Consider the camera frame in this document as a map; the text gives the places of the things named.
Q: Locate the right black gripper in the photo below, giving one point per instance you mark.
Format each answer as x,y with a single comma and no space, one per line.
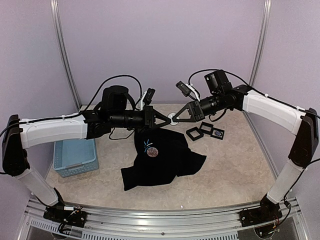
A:
194,118

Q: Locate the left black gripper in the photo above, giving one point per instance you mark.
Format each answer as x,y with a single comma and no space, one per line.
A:
150,115

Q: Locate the orange portrait brooch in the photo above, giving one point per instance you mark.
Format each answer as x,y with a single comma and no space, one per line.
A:
170,116

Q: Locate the pale pink round brooch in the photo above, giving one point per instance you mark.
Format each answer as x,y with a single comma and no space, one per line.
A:
152,152

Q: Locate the black garment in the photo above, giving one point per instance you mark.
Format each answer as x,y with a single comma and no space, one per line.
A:
175,159

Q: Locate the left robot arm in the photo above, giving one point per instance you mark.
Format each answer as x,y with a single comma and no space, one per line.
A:
117,109

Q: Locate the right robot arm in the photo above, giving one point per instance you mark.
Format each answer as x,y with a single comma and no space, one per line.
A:
302,123

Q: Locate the blue plastic basket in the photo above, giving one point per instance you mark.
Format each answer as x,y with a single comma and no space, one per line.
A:
75,156

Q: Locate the black square frame near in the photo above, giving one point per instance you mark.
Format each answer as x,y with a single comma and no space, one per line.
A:
194,133

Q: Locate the black square frame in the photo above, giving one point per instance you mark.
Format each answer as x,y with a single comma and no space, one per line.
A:
217,137
206,128
194,133

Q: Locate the black square frame middle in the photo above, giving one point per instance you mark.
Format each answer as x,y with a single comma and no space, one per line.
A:
206,128

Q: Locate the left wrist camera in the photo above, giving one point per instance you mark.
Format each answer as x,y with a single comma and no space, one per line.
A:
146,99

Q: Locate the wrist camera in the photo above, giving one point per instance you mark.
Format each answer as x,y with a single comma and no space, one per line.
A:
188,90
146,99

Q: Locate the black square frame far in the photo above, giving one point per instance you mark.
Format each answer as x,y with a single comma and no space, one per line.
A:
217,137

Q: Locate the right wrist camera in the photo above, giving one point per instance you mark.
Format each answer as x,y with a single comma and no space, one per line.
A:
188,90

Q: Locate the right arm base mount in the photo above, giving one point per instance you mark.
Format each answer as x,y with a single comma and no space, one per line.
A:
267,214

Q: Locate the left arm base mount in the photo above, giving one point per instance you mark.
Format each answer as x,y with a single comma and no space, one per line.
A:
66,216

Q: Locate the right aluminium corner post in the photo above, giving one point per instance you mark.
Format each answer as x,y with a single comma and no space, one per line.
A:
267,5

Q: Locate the aluminium corner post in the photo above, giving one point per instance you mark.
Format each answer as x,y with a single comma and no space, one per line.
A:
57,23
267,5

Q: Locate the aluminium front rail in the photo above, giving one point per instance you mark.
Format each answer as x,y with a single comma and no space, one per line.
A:
102,223

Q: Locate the left aluminium corner post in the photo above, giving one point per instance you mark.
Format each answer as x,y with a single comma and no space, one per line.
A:
57,23

